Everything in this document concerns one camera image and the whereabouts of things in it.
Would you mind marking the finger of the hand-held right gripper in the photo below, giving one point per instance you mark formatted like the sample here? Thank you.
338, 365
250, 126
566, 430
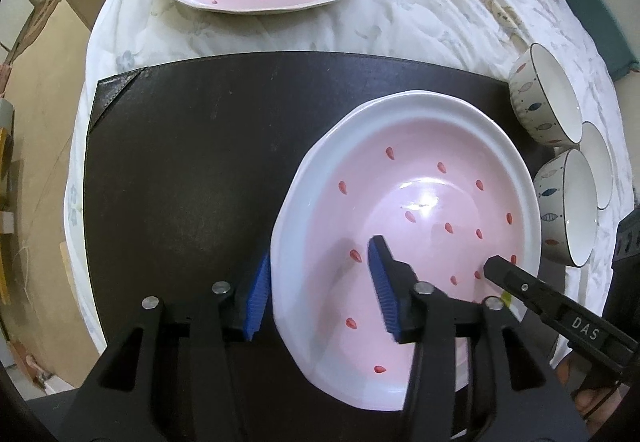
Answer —
550, 303

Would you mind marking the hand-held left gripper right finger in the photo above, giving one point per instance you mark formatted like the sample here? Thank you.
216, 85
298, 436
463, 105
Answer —
385, 292

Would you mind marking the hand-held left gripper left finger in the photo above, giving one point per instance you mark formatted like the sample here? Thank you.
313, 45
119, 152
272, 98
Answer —
257, 297

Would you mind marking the white fish pattern bowl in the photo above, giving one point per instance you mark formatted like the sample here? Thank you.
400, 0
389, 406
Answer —
575, 207
600, 161
555, 91

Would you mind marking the person's right hand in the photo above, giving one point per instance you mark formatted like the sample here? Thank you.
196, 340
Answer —
600, 402

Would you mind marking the dark brown leather mat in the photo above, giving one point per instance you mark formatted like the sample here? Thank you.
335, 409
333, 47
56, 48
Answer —
175, 171

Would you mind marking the white printed blanket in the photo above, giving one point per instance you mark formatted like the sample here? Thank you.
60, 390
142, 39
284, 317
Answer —
425, 11

